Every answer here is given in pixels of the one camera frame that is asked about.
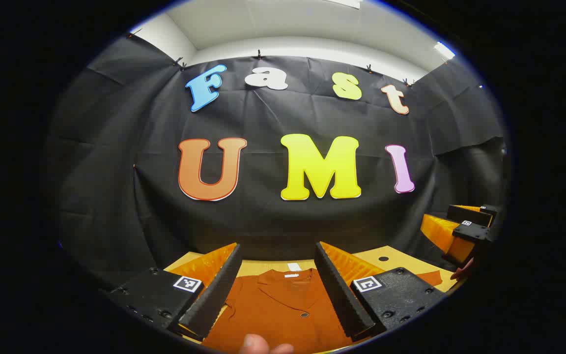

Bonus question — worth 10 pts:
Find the rust orange buttoned garment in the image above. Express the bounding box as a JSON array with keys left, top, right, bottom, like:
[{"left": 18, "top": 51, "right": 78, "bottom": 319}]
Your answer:
[{"left": 202, "top": 268, "right": 443, "bottom": 354}]

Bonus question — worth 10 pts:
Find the black backdrop cloth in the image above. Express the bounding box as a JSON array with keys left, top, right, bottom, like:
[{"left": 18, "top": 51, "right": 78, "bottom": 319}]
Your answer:
[{"left": 47, "top": 34, "right": 507, "bottom": 291}]

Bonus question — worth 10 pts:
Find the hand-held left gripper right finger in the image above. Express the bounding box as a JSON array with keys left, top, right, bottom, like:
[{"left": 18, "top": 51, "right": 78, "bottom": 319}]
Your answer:
[{"left": 314, "top": 241, "right": 448, "bottom": 343}]

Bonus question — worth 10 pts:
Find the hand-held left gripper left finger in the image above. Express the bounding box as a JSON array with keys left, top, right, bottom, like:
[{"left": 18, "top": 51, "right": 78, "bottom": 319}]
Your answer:
[{"left": 108, "top": 243, "right": 243, "bottom": 341}]

